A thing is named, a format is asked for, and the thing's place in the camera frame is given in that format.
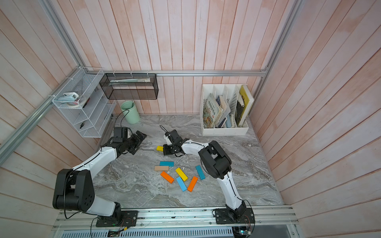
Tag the mint green cup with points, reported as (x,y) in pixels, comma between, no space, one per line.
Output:
(130,112)

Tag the white wire shelf rack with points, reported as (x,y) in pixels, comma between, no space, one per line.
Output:
(92,115)

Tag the teal block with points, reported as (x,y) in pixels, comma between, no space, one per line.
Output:
(200,172)
(166,163)

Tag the long yellow block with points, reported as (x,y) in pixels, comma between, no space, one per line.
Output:
(181,174)

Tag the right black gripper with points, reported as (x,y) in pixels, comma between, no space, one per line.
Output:
(165,150)

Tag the orange block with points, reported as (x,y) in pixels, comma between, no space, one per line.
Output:
(192,184)
(167,177)

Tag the black mesh wall basket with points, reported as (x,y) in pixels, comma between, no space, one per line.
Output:
(148,92)

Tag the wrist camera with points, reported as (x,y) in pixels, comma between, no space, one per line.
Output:
(121,134)
(172,137)

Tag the orange block left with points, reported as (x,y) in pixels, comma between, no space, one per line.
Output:
(167,177)

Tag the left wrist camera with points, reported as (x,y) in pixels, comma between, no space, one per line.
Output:
(121,134)

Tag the papers in black basket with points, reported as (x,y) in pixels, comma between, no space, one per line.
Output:
(130,82)

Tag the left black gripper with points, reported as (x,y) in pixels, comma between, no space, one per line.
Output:
(140,135)

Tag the natural wood block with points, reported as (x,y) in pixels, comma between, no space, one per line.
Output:
(161,168)

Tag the white tape dispenser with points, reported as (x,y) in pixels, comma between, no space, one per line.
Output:
(70,99)

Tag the light blue block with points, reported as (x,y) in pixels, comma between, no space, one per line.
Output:
(181,184)

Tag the white file organizer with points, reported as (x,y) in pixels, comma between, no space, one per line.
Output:
(229,125)

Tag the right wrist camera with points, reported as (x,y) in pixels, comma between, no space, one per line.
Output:
(172,137)

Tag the illustrated children's book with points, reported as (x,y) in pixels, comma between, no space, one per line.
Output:
(211,112)

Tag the grey blue books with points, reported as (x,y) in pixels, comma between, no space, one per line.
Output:
(226,110)

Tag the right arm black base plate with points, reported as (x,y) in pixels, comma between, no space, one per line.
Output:
(225,216)

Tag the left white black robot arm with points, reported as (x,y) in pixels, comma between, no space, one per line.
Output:
(74,187)

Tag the orange block right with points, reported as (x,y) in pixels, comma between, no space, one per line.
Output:
(192,184)

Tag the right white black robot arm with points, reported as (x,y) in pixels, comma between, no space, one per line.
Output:
(218,165)

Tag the yellow book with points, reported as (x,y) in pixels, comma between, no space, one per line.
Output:
(244,104)

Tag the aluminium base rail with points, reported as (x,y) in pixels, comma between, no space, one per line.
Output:
(185,217)

